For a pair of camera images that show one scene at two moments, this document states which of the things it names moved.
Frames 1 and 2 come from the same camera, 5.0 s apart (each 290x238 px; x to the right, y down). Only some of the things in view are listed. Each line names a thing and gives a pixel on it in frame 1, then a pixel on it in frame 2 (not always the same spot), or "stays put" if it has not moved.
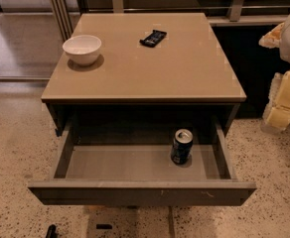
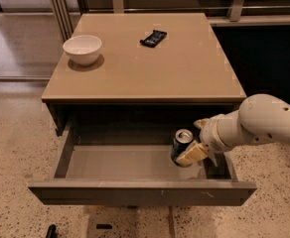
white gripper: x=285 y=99 -> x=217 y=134
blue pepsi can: x=182 y=146 stays put
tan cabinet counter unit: x=142 y=74 stays put
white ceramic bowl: x=83 y=49 stays put
